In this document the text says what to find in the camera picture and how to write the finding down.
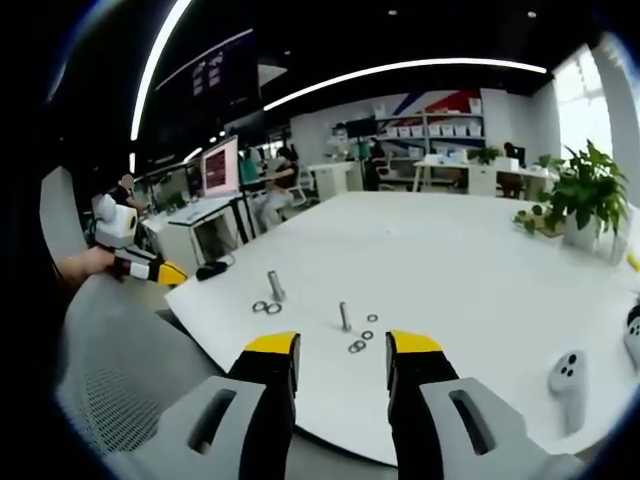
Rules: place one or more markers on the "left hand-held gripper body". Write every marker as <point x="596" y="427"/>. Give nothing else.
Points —
<point x="116" y="225"/>

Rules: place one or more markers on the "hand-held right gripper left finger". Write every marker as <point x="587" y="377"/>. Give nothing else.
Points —
<point x="260" y="380"/>

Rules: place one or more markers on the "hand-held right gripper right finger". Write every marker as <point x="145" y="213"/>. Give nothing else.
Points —
<point x="425" y="370"/>

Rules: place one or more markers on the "large threaded metal stud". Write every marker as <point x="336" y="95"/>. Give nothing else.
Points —
<point x="276" y="286"/>

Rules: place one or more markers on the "small threaded metal stud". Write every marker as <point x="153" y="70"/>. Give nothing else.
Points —
<point x="344" y="316"/>

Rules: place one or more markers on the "person's left hand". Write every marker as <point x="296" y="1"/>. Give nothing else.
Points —
<point x="85" y="265"/>

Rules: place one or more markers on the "black computer mouse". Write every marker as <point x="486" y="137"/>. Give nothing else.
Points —
<point x="210" y="271"/>

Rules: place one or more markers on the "white office desk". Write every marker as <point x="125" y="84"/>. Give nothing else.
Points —
<point x="200" y="220"/>

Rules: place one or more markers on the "grey mesh office chair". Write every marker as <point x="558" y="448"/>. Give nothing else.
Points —
<point x="125" y="360"/>

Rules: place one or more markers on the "computer monitor with pink screen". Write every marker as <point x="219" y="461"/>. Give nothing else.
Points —
<point x="220" y="167"/>

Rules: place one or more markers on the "white handheld controller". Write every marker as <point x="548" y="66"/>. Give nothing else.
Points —
<point x="634" y="335"/>
<point x="567" y="385"/>

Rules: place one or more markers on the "long ceiling light strip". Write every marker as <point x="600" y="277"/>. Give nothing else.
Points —
<point x="400" y="70"/>
<point x="155" y="60"/>

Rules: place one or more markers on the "white desk with wooden legs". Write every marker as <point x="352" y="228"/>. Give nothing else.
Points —
<point x="450" y="172"/>

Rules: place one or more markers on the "yellow object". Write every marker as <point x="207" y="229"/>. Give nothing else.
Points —
<point x="634" y="262"/>

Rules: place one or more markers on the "shelf with white bins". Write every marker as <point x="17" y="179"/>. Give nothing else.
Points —
<point x="430" y="130"/>

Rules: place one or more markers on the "large potted green plant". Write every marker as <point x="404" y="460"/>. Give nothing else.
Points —
<point x="592" y="190"/>

